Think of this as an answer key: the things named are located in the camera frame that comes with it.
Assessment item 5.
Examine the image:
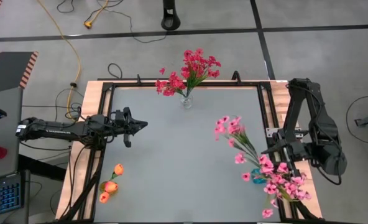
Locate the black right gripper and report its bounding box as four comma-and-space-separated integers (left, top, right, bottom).
260, 138, 316, 162

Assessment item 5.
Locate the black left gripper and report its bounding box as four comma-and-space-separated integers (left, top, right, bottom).
108, 106, 149, 149

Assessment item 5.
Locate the pink artificial flower bunch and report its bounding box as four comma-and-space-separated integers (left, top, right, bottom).
213, 115, 261, 175
262, 172, 313, 219
233, 151, 291, 184

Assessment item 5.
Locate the red artificial flower bunch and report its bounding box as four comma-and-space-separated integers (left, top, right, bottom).
155, 67, 191, 98
180, 48, 223, 97

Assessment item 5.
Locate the teal ceramic vase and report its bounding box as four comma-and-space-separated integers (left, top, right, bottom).
251, 167, 268, 185

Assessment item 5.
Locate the clear glass vase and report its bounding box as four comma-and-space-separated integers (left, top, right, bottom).
180, 94, 194, 109

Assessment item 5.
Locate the black side table base bar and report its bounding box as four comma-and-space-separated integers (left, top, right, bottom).
17, 153, 67, 182

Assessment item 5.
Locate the grey side table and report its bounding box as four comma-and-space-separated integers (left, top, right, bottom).
0, 86, 25, 183

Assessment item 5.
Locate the large black orange-striped mat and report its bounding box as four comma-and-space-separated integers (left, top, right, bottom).
0, 51, 40, 96

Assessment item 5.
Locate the backlit laptop keyboard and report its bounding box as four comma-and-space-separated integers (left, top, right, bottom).
0, 172, 25, 218

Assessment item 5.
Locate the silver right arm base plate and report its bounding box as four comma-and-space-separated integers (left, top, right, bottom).
265, 126, 303, 139

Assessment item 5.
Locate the small black cable loop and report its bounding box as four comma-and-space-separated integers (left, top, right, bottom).
107, 62, 124, 80

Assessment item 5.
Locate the yellow extension cable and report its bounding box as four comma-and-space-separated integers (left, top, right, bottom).
35, 0, 81, 108

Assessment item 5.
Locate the black circular floor cable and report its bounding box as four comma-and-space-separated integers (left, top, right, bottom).
345, 95, 368, 146

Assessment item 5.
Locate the black aluminium table frame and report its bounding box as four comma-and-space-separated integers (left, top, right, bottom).
55, 77, 324, 223

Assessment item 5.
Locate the long black floor cable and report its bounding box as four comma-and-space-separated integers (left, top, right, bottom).
90, 0, 169, 44

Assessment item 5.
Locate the black round post base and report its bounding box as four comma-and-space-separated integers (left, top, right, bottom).
160, 0, 182, 31

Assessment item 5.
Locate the yellow cable with plug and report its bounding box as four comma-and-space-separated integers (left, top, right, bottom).
83, 0, 110, 29

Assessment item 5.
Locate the black looped floor cable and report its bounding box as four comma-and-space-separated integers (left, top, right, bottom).
56, 0, 76, 14

